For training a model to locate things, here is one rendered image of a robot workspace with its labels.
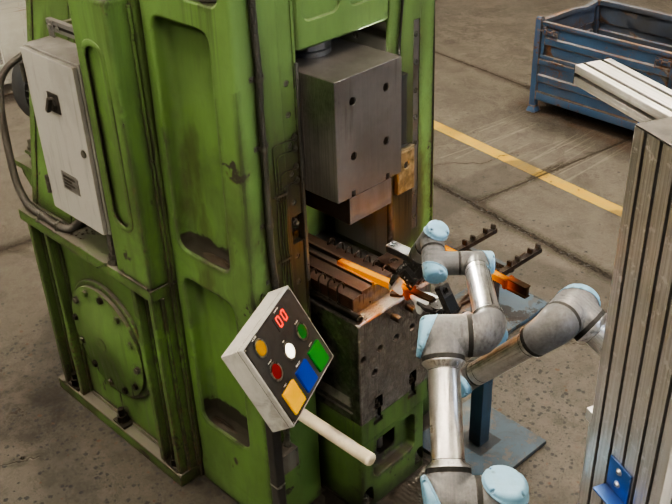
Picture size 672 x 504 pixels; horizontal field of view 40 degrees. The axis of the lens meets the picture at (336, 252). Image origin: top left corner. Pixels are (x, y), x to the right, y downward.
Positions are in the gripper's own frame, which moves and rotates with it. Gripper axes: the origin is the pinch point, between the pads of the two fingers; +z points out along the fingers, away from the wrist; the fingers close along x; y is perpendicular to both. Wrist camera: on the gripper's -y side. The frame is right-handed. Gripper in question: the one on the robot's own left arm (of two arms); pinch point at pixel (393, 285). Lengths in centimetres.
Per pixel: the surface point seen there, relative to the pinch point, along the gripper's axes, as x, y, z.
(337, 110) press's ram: -16, -39, -55
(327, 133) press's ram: -17, -38, -46
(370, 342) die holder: -10.2, 8.0, 17.6
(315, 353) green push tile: -45.1, 6.8, -5.4
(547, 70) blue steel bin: 360, -117, 142
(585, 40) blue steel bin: 359, -106, 103
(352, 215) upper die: -11.1, -20.6, -21.7
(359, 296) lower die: -8.9, -4.9, 6.7
